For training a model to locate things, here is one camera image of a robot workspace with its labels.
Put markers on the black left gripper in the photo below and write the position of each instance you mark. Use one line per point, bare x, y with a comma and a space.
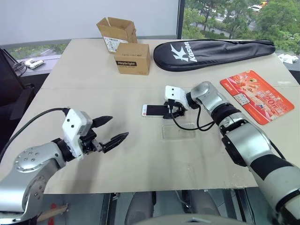
90, 143

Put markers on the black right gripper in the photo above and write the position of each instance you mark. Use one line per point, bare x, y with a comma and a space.
179, 109

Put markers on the white smartphone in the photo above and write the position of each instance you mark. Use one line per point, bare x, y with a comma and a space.
153, 110

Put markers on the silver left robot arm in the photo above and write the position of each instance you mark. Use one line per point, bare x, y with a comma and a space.
30, 168

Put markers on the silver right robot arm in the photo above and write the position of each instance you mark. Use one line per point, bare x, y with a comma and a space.
248, 150

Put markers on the clear plastic phone case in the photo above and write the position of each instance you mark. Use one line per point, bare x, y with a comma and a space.
179, 132

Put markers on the Heybright cardboard box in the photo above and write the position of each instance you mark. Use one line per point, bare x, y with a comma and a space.
133, 59

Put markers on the black Kason racket bag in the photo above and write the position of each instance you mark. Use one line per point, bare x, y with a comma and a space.
211, 54

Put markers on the open cardboard box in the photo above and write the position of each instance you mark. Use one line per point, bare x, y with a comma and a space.
116, 31

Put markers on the wooden stick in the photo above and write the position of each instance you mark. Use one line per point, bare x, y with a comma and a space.
52, 211

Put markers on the white power strip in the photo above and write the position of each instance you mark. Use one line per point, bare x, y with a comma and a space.
35, 63

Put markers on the black monitor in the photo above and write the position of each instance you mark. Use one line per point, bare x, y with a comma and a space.
11, 84

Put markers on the grey robot torso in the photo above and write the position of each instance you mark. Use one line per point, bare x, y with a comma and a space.
187, 220

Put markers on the white papers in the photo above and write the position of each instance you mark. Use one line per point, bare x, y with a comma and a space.
287, 58

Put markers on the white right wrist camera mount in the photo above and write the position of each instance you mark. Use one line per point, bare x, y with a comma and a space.
174, 93

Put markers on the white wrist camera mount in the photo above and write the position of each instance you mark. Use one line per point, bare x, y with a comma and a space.
75, 124
174, 93

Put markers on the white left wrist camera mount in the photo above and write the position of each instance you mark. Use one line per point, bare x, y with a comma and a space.
75, 124

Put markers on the dark window frame post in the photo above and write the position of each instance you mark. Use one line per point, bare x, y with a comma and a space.
180, 18

